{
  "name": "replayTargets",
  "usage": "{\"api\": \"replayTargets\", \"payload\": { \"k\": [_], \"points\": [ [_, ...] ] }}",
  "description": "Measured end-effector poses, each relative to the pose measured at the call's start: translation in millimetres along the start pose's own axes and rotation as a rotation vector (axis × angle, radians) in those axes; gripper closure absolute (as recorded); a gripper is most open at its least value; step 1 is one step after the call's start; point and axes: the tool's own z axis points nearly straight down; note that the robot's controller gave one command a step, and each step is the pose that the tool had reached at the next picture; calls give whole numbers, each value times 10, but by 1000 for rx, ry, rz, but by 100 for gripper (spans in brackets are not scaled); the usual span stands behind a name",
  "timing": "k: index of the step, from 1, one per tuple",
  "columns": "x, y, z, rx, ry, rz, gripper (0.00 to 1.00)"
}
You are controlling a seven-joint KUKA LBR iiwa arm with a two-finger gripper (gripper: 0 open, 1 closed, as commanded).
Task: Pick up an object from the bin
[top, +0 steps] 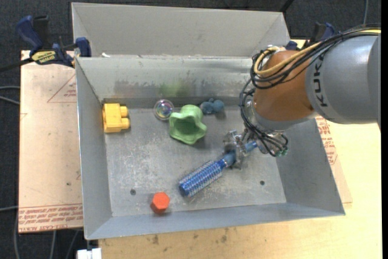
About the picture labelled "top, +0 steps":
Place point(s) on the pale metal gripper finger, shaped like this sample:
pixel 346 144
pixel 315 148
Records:
pixel 233 139
pixel 242 159

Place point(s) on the blue round hair brush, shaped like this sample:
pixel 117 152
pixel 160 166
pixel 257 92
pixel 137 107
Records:
pixel 201 176

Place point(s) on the dark blue toy animal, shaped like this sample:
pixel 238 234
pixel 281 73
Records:
pixel 212 106

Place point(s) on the green star-shaped cup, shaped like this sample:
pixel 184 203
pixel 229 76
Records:
pixel 186 125

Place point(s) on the clear iridescent ball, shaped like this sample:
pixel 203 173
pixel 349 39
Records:
pixel 163 109

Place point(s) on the grey metal bin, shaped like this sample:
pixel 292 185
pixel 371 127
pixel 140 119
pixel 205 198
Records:
pixel 151 160

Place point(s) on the orange hexagonal block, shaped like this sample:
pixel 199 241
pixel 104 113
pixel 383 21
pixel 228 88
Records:
pixel 160 202

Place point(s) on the yellow toy brick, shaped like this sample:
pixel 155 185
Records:
pixel 113 118

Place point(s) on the brown cardboard board red print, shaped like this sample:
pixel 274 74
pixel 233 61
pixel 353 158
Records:
pixel 48 142

